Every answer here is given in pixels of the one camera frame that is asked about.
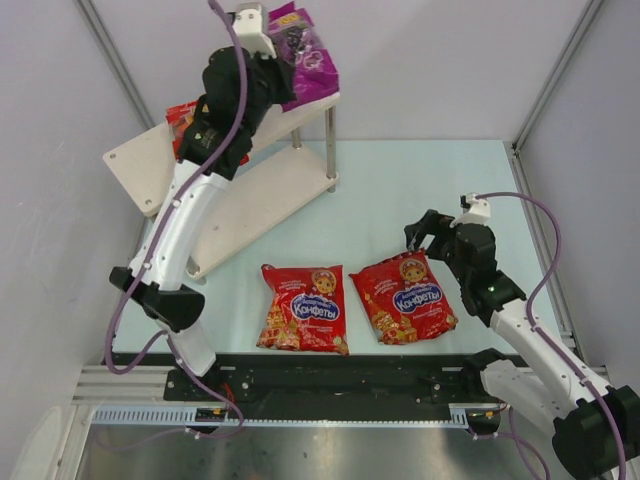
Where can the red matryoshka candy bag right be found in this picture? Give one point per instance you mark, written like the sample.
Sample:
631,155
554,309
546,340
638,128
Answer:
403,300

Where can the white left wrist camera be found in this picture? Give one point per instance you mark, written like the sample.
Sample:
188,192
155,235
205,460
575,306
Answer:
251,27

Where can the aluminium frame rail right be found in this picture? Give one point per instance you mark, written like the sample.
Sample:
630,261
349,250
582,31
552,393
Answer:
568,286

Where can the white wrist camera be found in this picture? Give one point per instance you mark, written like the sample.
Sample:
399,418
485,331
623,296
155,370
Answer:
251,27
475,211

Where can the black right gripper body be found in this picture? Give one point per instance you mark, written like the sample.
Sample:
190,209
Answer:
439,238

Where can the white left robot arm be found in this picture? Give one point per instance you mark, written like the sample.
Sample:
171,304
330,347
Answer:
240,88

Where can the aluminium frame post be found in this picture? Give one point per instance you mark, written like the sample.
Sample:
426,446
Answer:
576,38
111,54

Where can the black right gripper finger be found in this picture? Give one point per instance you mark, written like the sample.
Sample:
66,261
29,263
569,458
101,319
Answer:
416,233
432,222

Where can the aluminium frame post right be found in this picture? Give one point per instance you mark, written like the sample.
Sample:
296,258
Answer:
576,38

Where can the red matryoshka candy bag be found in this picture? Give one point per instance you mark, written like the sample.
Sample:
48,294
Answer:
403,300
308,312

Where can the red fruit candy bag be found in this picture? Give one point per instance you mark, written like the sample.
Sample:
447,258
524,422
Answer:
180,120

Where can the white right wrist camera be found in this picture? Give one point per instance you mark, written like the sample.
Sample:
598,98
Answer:
475,211

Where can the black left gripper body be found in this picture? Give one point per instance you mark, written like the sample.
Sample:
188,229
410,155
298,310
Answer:
278,76

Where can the light wooden two-tier shelf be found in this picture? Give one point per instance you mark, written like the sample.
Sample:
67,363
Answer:
293,161

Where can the grey slotted cable duct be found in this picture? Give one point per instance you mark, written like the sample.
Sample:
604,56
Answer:
456,415

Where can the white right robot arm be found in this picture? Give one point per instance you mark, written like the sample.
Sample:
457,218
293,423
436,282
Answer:
593,426

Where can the aluminium frame post left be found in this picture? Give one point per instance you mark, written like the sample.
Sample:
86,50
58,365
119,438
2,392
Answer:
111,54

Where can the red matryoshka candy bag left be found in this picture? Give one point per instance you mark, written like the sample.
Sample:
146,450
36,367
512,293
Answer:
308,312

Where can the purple grape candy bag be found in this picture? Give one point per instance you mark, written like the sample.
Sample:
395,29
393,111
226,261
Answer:
294,34

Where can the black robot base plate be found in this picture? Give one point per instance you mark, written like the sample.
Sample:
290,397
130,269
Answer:
438,378

